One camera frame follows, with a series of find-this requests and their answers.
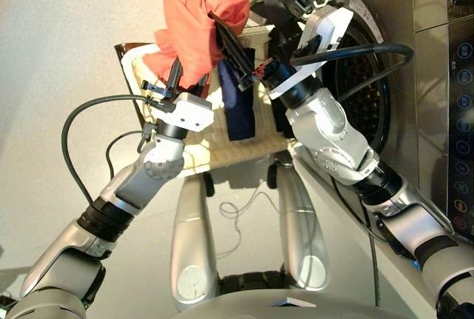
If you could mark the orange cloth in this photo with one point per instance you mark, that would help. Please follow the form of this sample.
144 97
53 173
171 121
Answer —
196 26

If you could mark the navy blue cloth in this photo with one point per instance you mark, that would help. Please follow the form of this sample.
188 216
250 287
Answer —
238 111

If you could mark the silver robot torso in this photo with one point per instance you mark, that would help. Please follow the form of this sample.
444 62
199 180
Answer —
296 308

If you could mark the black robot waist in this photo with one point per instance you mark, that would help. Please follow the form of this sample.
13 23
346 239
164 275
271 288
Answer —
255 282

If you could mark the white washer door label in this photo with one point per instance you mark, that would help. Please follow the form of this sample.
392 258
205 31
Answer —
364 15

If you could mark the pale woven basket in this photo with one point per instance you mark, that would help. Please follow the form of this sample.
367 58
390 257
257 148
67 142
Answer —
237 148

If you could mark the silver robot leg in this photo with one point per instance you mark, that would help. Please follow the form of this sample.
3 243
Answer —
192 241
303 230

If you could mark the grey washing machine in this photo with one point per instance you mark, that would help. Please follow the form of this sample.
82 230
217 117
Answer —
426 119

